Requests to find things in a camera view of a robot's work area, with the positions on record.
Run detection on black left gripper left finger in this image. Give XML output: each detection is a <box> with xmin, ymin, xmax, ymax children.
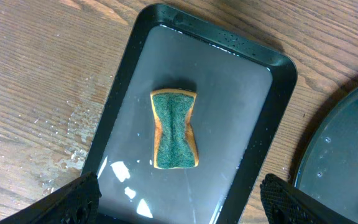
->
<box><xmin>0</xmin><ymin>172</ymin><xmax>101</xmax><ymax>224</ymax></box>

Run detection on green orange sponge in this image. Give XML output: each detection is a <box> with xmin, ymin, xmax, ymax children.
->
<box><xmin>150</xmin><ymin>88</ymin><xmax>199</xmax><ymax>169</ymax></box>

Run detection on black round tray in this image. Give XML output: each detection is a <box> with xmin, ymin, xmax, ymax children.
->
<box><xmin>295</xmin><ymin>87</ymin><xmax>358</xmax><ymax>223</ymax></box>

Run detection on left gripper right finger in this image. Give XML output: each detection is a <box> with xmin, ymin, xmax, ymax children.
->
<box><xmin>260</xmin><ymin>174</ymin><xmax>356</xmax><ymax>224</ymax></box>

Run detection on black rectangular tray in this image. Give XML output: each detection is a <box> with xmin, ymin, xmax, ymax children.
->
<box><xmin>83</xmin><ymin>4</ymin><xmax>297</xmax><ymax>223</ymax></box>

